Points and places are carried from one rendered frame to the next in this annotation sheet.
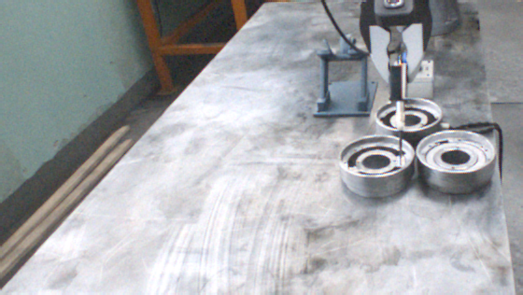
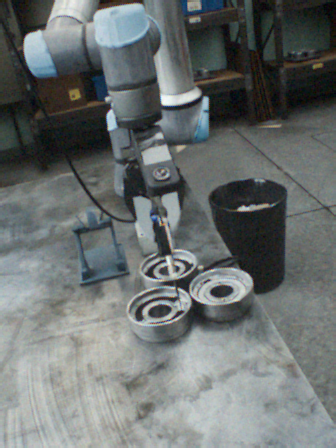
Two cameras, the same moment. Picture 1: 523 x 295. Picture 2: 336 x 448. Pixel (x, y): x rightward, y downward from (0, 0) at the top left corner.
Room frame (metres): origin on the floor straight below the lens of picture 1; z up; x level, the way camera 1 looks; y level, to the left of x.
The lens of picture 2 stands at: (0.00, 0.14, 1.31)
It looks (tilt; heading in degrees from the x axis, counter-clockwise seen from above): 27 degrees down; 340
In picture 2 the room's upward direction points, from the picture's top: 10 degrees counter-clockwise
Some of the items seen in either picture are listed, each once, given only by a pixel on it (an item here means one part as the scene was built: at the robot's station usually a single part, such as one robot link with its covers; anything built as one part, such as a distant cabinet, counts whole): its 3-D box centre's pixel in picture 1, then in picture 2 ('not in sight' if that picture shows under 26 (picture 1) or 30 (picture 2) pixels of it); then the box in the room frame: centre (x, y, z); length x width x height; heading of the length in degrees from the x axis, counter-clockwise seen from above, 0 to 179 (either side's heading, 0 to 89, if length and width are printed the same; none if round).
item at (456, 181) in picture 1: (455, 161); (222, 295); (0.63, -0.17, 0.82); 0.10 x 0.10 x 0.04
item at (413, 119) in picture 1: (408, 124); (170, 273); (0.74, -0.13, 0.82); 0.10 x 0.10 x 0.04
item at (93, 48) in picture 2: not in sight; (126, 41); (0.80, -0.15, 1.23); 0.11 x 0.11 x 0.08; 59
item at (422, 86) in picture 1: (413, 77); (154, 233); (0.90, -0.16, 0.82); 0.08 x 0.07 x 0.05; 165
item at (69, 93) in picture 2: not in sight; (60, 85); (4.30, -0.74, 0.64); 0.49 x 0.40 x 0.37; 80
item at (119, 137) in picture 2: not in sight; (133, 127); (1.22, -0.27, 0.97); 0.13 x 0.12 x 0.14; 59
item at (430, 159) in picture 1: (455, 162); (222, 295); (0.63, -0.17, 0.82); 0.08 x 0.08 x 0.02
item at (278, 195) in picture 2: not in sight; (251, 237); (1.69, -0.87, 0.21); 0.34 x 0.34 x 0.43
